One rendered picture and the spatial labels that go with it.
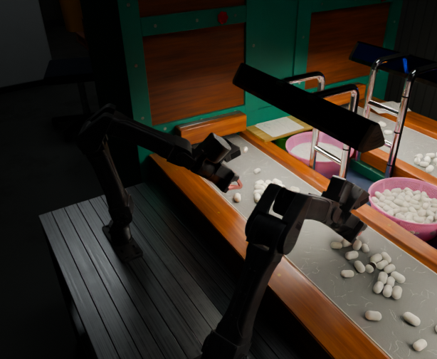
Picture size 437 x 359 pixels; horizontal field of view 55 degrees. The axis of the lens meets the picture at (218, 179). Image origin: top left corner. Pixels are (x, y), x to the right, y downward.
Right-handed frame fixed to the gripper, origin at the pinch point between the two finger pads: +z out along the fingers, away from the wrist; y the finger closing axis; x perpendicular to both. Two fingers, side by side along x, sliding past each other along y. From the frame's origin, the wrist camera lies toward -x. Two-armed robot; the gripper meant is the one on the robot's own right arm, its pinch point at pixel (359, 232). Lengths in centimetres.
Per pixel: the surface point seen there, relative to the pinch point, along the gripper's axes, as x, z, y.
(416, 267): -1.3, 4.0, -17.2
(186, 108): -1, -24, 78
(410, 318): 8.6, -9.9, -28.6
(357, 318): 15.6, -15.5, -21.5
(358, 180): -14.7, 29.2, 29.8
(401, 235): -6.1, 5.7, -7.8
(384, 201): -12.3, 16.6, 8.5
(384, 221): -6.7, 6.4, -1.0
